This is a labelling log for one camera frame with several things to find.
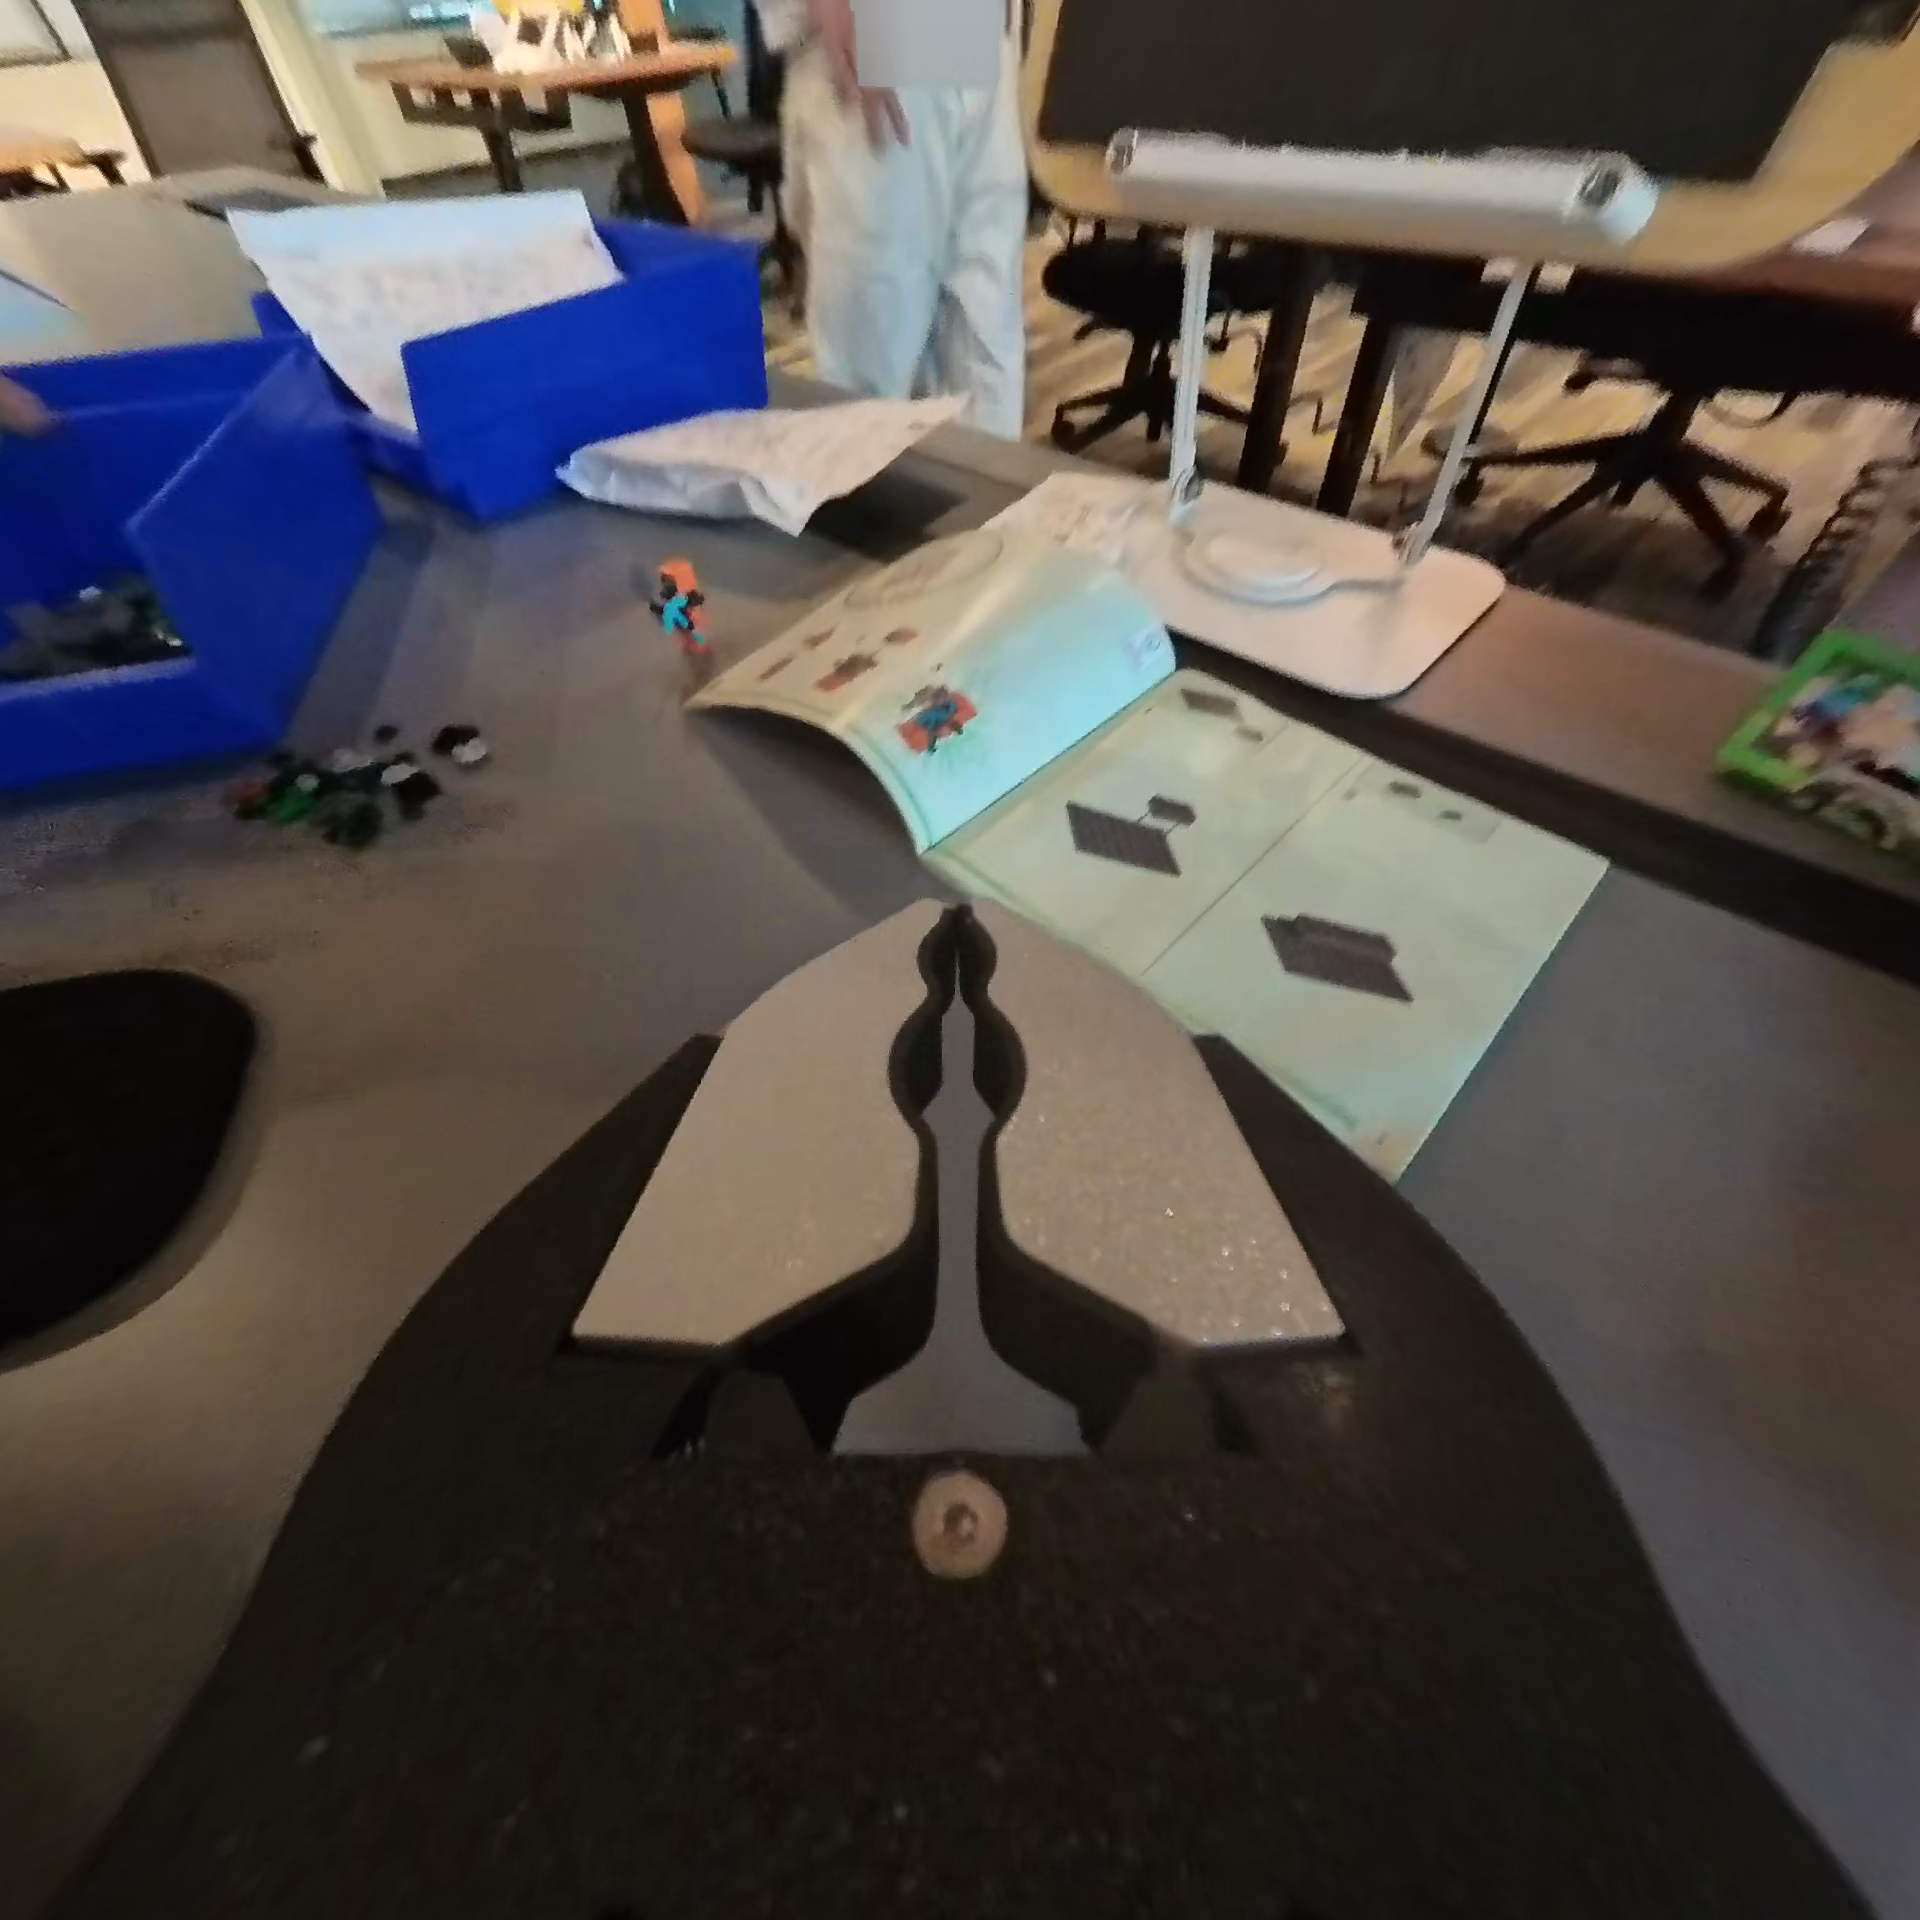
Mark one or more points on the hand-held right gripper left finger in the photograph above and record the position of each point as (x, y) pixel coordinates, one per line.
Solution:
(763, 1184)

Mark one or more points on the pale grey desk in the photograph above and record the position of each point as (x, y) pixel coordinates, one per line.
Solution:
(136, 255)

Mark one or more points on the black textured pad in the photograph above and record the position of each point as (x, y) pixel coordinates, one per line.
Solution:
(106, 1141)

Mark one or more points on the wooden table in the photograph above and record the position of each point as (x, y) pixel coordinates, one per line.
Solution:
(569, 66)
(1651, 308)

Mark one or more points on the black panel with pale edge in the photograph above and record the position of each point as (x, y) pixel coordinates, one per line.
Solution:
(1425, 77)

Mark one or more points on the heap of dark grey bricks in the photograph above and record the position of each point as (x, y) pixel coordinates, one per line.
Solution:
(90, 623)

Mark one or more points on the white printed paper bag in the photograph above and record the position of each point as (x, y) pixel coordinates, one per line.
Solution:
(751, 458)
(422, 270)

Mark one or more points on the black office chair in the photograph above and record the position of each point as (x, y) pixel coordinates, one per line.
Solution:
(1664, 434)
(1124, 277)

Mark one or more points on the pile of small toy bricks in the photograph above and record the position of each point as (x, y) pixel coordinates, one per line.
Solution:
(353, 788)

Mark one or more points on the dark desk with wooden edge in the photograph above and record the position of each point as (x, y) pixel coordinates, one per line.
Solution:
(1651, 750)

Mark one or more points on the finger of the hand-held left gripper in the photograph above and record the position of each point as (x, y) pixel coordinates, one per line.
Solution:
(19, 402)

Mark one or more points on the building instruction booklet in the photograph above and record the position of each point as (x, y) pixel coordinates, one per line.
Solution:
(1201, 902)

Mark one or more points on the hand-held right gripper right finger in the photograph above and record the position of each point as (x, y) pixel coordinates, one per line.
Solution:
(1171, 1184)

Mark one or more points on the orange toy brick model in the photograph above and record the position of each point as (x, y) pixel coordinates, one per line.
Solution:
(680, 599)

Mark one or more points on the blue plastic bin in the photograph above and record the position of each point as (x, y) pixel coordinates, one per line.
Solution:
(600, 389)
(254, 525)

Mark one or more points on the green toy set box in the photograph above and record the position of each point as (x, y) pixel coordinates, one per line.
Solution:
(1830, 744)

